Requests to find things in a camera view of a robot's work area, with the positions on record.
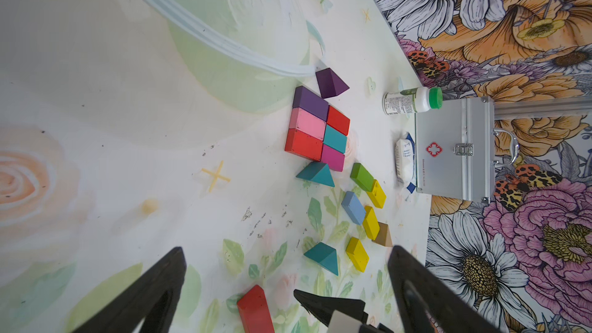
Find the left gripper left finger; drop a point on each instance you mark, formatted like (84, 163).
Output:
(149, 303)

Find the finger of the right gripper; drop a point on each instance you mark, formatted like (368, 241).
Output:
(322, 308)

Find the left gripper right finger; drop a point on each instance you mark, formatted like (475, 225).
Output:
(422, 297)

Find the teal triangular block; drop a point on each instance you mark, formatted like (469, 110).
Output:
(324, 255)

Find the red block cluster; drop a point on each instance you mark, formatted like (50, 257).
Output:
(254, 312)

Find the tan triangular block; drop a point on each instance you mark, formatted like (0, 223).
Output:
(384, 237)

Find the yellow block cluster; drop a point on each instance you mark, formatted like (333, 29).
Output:
(370, 223)

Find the light blue block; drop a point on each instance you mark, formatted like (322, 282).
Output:
(353, 207)

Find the teal triangle cluster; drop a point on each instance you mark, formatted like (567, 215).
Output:
(317, 172)

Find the green rectangular block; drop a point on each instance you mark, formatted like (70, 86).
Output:
(362, 178)

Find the magenta rectangular block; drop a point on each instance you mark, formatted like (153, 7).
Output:
(333, 158)

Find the red rectangular block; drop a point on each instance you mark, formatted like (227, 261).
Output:
(303, 145)
(338, 121)

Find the teal rectangular block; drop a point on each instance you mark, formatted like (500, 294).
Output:
(334, 139)

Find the pink rectangular block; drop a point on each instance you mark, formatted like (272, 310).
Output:
(307, 123)

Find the dark purple rectangular block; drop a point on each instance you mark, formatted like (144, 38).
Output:
(311, 102)

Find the purple triangular block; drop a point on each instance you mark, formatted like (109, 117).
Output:
(330, 83)

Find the blue white plastic packet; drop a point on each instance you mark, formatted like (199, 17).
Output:
(405, 162)

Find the silver metal case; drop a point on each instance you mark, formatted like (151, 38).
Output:
(459, 149)

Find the white bottle green cap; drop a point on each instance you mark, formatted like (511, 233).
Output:
(408, 101)

